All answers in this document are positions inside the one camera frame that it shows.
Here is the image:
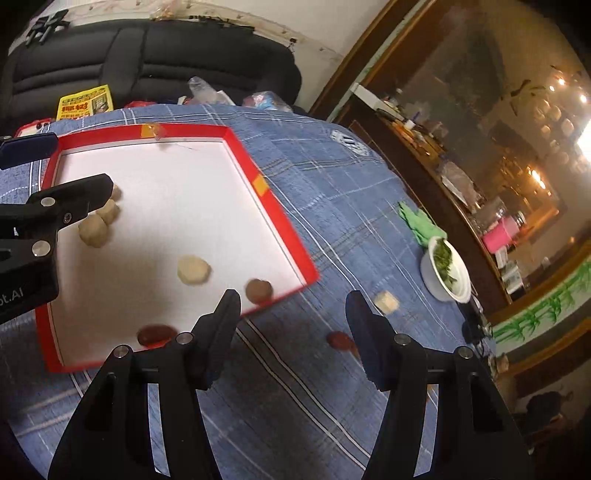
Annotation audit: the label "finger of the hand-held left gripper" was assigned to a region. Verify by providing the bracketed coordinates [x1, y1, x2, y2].
[0, 133, 59, 169]
[25, 174, 114, 241]

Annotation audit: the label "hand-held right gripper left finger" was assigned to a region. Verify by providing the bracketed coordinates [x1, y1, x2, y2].
[47, 288, 242, 480]

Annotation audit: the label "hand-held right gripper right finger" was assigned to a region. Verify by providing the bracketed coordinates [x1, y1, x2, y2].
[345, 290, 529, 480]

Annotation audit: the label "red date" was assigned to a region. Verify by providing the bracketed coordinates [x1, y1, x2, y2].
[326, 331, 361, 358]
[137, 324, 177, 348]

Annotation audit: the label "round white pastry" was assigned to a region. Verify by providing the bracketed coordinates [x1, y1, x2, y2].
[177, 255, 212, 286]
[78, 213, 112, 248]

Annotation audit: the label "brown longan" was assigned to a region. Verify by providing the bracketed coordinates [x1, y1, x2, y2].
[245, 278, 274, 305]

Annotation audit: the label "red box with white inside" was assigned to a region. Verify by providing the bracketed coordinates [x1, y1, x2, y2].
[34, 122, 320, 374]

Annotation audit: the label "red and white flat box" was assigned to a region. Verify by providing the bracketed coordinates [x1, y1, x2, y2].
[14, 117, 56, 138]

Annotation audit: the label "yellow leaflet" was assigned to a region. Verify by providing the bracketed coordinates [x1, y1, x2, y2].
[56, 84, 115, 121]

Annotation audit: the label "white bowl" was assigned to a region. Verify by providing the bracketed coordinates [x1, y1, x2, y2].
[420, 236, 472, 303]

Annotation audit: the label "green leaves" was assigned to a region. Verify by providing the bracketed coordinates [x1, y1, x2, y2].
[434, 237, 462, 284]

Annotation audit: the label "black clips on sofa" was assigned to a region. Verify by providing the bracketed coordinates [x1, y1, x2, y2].
[25, 11, 70, 47]

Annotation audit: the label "green cloth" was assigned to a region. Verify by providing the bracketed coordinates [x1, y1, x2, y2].
[398, 202, 448, 250]

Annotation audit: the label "blue plaid tablecloth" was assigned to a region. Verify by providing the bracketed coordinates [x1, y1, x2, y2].
[0, 104, 497, 480]

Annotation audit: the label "clear plastic bag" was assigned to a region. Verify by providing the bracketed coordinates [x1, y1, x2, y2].
[187, 76, 236, 106]

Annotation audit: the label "pink thermos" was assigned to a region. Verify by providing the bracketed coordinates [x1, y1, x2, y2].
[482, 217, 520, 254]

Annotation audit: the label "black sofa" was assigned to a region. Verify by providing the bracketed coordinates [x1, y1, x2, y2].
[0, 18, 303, 134]

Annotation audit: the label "glass pitcher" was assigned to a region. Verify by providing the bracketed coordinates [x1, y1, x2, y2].
[475, 198, 506, 227]

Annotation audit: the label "clear bag with snacks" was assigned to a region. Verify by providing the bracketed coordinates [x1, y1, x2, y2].
[150, 0, 197, 21]

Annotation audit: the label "wooden display cabinet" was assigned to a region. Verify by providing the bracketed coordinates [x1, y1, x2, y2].
[307, 0, 591, 324]

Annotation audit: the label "black device with cables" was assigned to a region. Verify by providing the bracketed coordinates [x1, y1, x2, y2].
[462, 300, 495, 356]

